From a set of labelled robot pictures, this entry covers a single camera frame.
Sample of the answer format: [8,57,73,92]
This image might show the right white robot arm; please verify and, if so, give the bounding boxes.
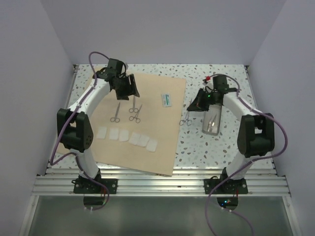
[187,74,275,193]

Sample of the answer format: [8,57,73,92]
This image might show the green white packet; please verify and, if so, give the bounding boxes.
[161,93,172,107]

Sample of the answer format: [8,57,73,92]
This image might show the steel curved scissors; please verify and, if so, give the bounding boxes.
[179,110,192,126]

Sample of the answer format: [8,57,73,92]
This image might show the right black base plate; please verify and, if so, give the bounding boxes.
[203,176,249,195]

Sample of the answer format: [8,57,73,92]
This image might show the steel tweezers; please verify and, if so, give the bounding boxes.
[208,115,217,133]

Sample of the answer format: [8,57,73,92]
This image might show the beige cloth mat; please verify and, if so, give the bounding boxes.
[54,67,187,177]

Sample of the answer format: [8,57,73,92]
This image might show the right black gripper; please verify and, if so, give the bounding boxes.
[187,88,218,113]

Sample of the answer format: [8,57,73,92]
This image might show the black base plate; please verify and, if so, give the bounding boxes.
[203,176,249,195]
[71,171,118,194]

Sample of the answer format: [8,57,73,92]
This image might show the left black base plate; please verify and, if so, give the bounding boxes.
[71,171,118,194]

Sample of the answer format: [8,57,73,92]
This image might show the steel forceps clamp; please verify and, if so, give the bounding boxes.
[129,105,142,123]

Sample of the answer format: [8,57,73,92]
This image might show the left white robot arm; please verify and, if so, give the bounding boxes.
[57,59,140,193]

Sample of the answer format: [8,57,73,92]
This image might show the metal instrument tray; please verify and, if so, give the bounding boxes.
[202,105,222,136]

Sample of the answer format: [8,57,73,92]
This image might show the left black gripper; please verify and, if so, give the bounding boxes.
[114,74,140,100]

